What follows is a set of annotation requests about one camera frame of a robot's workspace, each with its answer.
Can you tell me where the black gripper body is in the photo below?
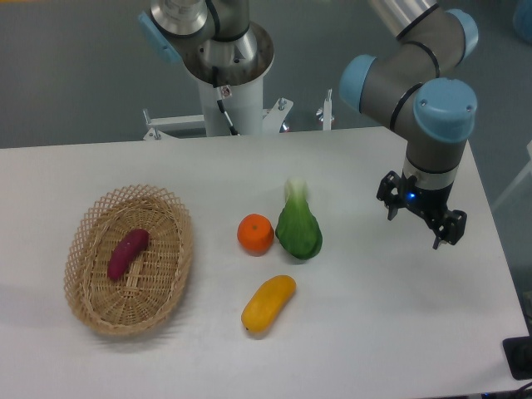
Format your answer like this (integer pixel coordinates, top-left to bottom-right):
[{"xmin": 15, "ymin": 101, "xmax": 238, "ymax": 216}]
[{"xmin": 399, "ymin": 174, "xmax": 453, "ymax": 227}]

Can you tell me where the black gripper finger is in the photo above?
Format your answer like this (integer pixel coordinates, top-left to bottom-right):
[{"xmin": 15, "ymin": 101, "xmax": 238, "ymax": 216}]
[
  {"xmin": 377, "ymin": 171, "xmax": 406, "ymax": 220},
  {"xmin": 431, "ymin": 209, "xmax": 467, "ymax": 249}
]

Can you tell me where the purple sweet potato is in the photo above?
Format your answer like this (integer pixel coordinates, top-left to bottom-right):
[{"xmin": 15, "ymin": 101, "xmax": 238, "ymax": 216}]
[{"xmin": 107, "ymin": 229, "xmax": 150, "ymax": 281}]

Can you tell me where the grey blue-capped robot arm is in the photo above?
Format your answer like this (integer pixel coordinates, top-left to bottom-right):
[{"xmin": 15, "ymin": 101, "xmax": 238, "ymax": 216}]
[{"xmin": 138, "ymin": 1, "xmax": 478, "ymax": 244}]

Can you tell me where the woven wicker basket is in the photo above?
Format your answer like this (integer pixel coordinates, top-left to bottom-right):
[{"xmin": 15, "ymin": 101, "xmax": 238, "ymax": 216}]
[{"xmin": 64, "ymin": 185, "xmax": 193, "ymax": 336}]

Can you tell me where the green bok choy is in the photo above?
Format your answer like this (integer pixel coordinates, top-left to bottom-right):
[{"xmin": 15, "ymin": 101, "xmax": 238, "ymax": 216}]
[{"xmin": 275, "ymin": 178, "xmax": 323, "ymax": 260}]

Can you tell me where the black device at table edge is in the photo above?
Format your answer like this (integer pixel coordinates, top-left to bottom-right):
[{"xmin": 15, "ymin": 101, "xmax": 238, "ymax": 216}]
[{"xmin": 502, "ymin": 336, "xmax": 531, "ymax": 381}]

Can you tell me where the orange fruit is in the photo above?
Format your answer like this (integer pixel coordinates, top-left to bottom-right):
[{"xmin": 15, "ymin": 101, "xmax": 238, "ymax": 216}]
[{"xmin": 237, "ymin": 214, "xmax": 274, "ymax": 256}]

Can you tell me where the yellow mango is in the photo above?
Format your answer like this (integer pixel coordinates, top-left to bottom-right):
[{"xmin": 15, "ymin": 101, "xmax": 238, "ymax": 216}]
[{"xmin": 241, "ymin": 275, "xmax": 297, "ymax": 335}]

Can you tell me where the blue object top right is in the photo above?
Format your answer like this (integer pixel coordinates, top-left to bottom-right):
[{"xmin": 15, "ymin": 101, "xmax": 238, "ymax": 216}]
[{"xmin": 512, "ymin": 0, "xmax": 532, "ymax": 44}]

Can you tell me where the white frame at right edge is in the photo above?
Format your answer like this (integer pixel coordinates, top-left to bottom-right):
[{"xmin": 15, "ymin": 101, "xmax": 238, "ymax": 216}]
[{"xmin": 491, "ymin": 141, "xmax": 532, "ymax": 211}]

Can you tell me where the white metal base frame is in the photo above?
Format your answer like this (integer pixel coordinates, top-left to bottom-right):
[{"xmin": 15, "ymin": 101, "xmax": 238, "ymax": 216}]
[{"xmin": 143, "ymin": 88, "xmax": 335, "ymax": 140}]

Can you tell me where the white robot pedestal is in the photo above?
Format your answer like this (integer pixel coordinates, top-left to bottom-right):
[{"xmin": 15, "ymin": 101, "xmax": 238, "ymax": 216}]
[{"xmin": 185, "ymin": 22, "xmax": 274, "ymax": 137}]

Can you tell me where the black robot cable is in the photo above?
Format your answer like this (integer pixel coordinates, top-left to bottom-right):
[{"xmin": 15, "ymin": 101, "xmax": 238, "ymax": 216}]
[{"xmin": 211, "ymin": 66, "xmax": 241, "ymax": 136}]

